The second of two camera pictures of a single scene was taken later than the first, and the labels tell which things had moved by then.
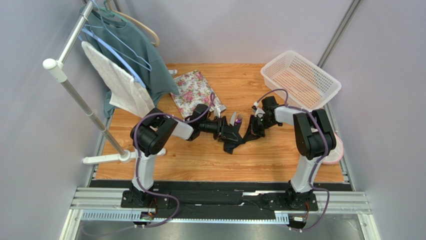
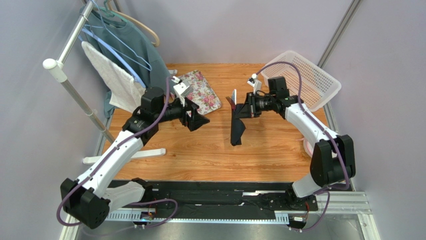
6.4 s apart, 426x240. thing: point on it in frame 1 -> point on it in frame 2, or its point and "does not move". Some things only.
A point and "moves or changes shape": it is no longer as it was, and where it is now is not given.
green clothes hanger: (111, 14) does not move
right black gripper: (257, 122) -> (248, 105)
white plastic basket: (303, 85) does not move
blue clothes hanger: (136, 77) does not move
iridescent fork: (239, 119) -> (232, 102)
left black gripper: (219, 125) -> (197, 120)
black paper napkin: (230, 136) moves or changes shape
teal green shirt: (130, 47) does not move
